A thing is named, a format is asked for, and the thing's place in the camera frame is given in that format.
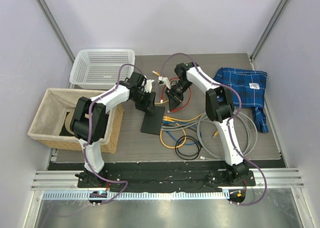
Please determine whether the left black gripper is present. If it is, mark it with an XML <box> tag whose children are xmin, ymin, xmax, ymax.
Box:
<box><xmin>131</xmin><ymin>89</ymin><xmax>156</xmax><ymax>115</ymax></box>

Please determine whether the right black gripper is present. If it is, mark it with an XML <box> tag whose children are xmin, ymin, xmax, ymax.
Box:
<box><xmin>164</xmin><ymin>80</ymin><xmax>192</xmax><ymax>112</ymax></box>

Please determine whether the red ethernet cable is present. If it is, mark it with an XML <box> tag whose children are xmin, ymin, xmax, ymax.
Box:
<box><xmin>160</xmin><ymin>84</ymin><xmax>192</xmax><ymax>114</ymax></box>

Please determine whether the black network switch box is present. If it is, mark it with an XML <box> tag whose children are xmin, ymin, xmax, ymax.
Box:
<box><xmin>140</xmin><ymin>106</ymin><xmax>166</xmax><ymax>136</ymax></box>

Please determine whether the blue plaid cloth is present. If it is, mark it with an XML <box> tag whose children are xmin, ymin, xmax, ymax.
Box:
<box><xmin>213</xmin><ymin>67</ymin><xmax>269</xmax><ymax>133</ymax></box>

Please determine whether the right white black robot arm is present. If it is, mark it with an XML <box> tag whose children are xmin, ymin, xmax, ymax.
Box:
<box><xmin>165</xmin><ymin>62</ymin><xmax>249</xmax><ymax>186</ymax></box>

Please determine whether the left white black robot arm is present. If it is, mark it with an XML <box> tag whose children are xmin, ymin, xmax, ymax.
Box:
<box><xmin>70</xmin><ymin>72</ymin><xmax>156</xmax><ymax>188</ymax></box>

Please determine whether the white perforated plastic basket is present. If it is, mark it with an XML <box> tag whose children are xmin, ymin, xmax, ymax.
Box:
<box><xmin>69</xmin><ymin>49</ymin><xmax>135</xmax><ymax>90</ymax></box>

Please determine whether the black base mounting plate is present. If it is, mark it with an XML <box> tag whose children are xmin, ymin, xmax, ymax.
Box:
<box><xmin>47</xmin><ymin>160</ymin><xmax>287</xmax><ymax>189</ymax></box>

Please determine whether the brown tape roll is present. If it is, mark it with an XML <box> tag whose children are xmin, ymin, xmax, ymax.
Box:
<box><xmin>64</xmin><ymin>111</ymin><xmax>74</xmax><ymax>135</ymax></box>

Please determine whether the wicker basket with liner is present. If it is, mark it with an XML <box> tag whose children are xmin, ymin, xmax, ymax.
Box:
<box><xmin>28</xmin><ymin>88</ymin><xmax>124</xmax><ymax>154</ymax></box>

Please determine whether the long orange ethernet cable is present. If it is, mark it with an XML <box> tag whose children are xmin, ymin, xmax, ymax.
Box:
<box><xmin>152</xmin><ymin>70</ymin><xmax>206</xmax><ymax>125</ymax></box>

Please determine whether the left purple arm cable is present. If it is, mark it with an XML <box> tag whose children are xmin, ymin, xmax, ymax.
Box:
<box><xmin>82</xmin><ymin>63</ymin><xmax>148</xmax><ymax>205</ymax></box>

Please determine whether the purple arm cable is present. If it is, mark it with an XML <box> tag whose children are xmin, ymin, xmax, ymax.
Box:
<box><xmin>82</xmin><ymin>63</ymin><xmax>148</xmax><ymax>205</ymax></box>
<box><xmin>159</xmin><ymin>52</ymin><xmax>269</xmax><ymax>207</ymax></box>

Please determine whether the blue ethernet cable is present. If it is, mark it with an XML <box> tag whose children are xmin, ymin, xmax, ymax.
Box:
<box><xmin>160</xmin><ymin>122</ymin><xmax>201</xmax><ymax>146</ymax></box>

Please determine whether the looped orange ethernet cable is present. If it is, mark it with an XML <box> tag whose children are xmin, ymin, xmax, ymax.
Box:
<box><xmin>159</xmin><ymin>122</ymin><xmax>220</xmax><ymax>149</ymax></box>

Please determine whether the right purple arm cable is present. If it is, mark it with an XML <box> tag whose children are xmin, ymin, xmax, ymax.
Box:
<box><xmin>159</xmin><ymin>52</ymin><xmax>269</xmax><ymax>207</ymax></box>

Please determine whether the black ethernet cable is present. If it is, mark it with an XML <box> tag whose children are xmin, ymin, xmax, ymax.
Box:
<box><xmin>174</xmin><ymin>125</ymin><xmax>203</xmax><ymax>160</ymax></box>

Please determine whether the grey ethernet cable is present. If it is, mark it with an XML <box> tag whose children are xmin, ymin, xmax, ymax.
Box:
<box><xmin>160</xmin><ymin>110</ymin><xmax>258</xmax><ymax>160</ymax></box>

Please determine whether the aluminium frame rail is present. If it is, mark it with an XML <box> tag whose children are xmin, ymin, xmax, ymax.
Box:
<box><xmin>31</xmin><ymin>168</ymin><xmax>304</xmax><ymax>193</ymax></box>

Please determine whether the white slotted cable duct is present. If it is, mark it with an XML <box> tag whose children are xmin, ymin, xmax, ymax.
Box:
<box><xmin>42</xmin><ymin>189</ymin><xmax>230</xmax><ymax>202</ymax></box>

